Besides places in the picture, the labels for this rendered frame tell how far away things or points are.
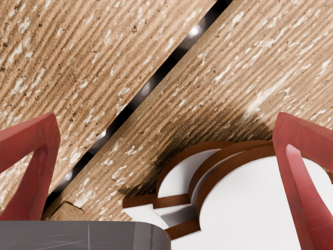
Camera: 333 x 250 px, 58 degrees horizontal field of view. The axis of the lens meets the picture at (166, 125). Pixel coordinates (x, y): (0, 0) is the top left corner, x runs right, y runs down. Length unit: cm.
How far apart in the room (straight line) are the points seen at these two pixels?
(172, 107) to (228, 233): 8
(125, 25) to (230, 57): 6
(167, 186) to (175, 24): 10
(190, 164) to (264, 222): 6
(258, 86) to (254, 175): 6
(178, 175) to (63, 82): 9
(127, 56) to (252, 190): 10
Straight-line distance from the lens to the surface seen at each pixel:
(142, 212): 22
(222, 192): 17
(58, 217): 23
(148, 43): 18
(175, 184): 20
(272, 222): 20
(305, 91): 22
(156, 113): 19
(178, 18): 18
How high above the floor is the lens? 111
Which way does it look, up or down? 59 degrees down
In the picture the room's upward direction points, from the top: 167 degrees clockwise
